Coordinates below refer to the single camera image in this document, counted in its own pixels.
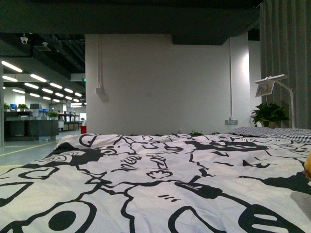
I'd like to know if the yellow dinosaur plush toy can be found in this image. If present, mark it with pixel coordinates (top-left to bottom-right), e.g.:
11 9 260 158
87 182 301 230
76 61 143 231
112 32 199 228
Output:
303 153 311 181

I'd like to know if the red bin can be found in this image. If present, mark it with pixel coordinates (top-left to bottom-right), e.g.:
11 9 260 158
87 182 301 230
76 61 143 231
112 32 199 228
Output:
80 126 87 134

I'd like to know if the black and white patterned duvet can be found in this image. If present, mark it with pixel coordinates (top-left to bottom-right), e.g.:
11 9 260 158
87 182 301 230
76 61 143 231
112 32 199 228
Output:
0 134 311 233

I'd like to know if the small picture card on lamp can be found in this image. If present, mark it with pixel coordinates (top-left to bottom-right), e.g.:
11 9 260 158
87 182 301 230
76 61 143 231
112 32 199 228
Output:
255 81 275 97

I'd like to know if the green potted plant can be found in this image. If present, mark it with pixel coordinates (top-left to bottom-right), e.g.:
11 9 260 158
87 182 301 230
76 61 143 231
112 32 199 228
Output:
251 102 289 129

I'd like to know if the white desk lamp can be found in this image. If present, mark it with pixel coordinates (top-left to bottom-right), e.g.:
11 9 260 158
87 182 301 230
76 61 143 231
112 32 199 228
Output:
255 74 296 129

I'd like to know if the dark office counter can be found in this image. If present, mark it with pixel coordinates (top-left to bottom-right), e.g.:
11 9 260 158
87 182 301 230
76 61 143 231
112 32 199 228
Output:
4 120 59 141

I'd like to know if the checkered grey pillow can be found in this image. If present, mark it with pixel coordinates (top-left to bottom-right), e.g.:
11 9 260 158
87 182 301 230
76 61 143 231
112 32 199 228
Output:
226 127 311 144

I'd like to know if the grey curtain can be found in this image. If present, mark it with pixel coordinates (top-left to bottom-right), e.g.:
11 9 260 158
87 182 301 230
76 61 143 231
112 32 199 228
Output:
259 0 311 129

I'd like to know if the grey wall outlet strip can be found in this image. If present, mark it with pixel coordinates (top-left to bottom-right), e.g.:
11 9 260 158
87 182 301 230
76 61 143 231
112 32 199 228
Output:
225 119 238 125

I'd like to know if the white ceiling security camera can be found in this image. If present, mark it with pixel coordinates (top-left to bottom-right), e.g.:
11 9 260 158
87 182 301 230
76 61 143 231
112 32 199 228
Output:
20 36 29 45

